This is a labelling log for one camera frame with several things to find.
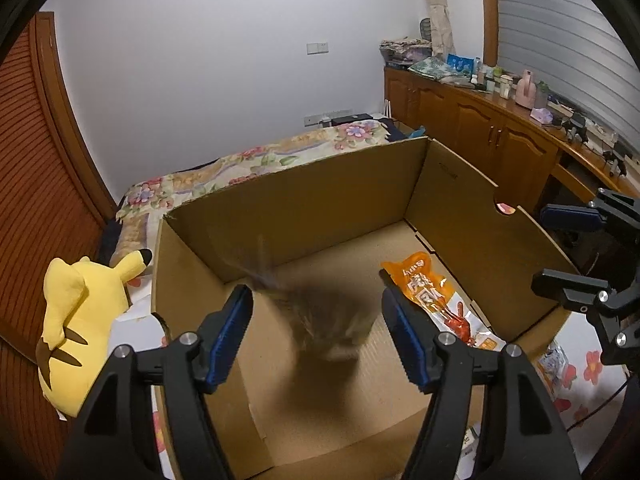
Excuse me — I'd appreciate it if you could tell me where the yellow Pikachu plush toy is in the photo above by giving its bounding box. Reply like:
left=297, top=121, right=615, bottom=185
left=36, top=248, right=152, bottom=417

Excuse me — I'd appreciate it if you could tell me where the brown cardboard box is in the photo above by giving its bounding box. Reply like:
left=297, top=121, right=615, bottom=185
left=152, top=138, right=572, bottom=479

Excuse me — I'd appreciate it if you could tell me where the strawberry print table cloth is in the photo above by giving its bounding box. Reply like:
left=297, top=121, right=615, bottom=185
left=106, top=278, right=629, bottom=480

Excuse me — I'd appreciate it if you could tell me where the wooden sideboard cabinet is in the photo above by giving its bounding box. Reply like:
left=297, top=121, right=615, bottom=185
left=384, top=67, right=639, bottom=214

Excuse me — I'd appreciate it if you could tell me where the pink water bottle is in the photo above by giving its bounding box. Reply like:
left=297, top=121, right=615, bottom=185
left=514, top=70, right=537, bottom=110

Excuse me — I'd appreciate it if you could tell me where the floral bed quilt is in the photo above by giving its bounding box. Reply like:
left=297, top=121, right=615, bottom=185
left=108, top=118, right=406, bottom=266

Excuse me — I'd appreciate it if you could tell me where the beige curtain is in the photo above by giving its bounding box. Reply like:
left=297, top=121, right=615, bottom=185
left=426, top=0, right=454, bottom=61

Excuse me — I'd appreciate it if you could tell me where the folded clothes pile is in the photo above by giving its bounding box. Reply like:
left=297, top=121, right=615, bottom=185
left=380, top=37, right=432, bottom=68

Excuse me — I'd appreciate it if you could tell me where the blue box on sideboard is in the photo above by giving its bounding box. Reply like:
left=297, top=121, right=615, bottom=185
left=446, top=53, right=475, bottom=76

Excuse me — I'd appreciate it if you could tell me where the blurred brown snack packet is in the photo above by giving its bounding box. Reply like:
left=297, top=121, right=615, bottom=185
left=234, top=238, right=384, bottom=363

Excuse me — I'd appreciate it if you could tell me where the white wall switch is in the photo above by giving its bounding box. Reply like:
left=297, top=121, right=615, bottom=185
left=306, top=42, right=329, bottom=55

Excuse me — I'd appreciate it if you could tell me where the brown louvered wardrobe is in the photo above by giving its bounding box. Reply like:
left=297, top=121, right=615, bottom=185
left=1, top=12, right=116, bottom=479

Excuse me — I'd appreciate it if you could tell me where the grey window blind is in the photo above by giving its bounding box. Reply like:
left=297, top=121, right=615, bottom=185
left=498, top=0, right=639, bottom=150

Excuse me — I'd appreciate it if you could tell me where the orange white snack packet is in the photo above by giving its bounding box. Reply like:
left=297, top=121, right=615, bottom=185
left=381, top=252, right=506, bottom=351

